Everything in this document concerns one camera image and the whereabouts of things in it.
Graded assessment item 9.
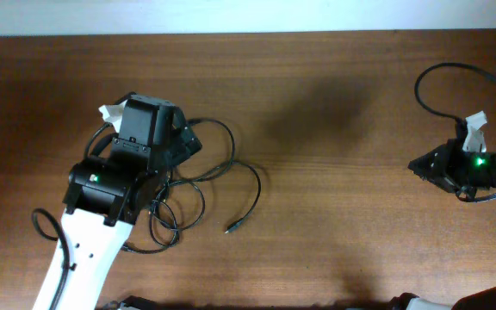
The thin black usb cable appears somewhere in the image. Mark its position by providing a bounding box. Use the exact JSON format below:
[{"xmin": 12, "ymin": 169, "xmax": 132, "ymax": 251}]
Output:
[{"xmin": 174, "ymin": 159, "xmax": 263, "ymax": 235}]

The black cable gold plug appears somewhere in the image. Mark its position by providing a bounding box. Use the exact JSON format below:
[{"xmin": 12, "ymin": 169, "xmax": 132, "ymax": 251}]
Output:
[{"xmin": 164, "ymin": 117, "xmax": 236, "ymax": 184}]

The black cable silver plug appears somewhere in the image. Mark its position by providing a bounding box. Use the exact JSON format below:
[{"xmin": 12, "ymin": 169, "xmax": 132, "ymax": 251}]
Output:
[{"xmin": 121, "ymin": 180, "xmax": 206, "ymax": 255}]

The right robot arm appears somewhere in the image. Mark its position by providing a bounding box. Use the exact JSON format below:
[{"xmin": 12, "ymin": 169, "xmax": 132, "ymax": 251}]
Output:
[{"xmin": 387, "ymin": 112, "xmax": 496, "ymax": 310}]

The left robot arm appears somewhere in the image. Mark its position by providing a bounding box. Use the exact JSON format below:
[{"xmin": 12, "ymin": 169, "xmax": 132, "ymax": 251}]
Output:
[{"xmin": 34, "ymin": 92, "xmax": 202, "ymax": 309}]

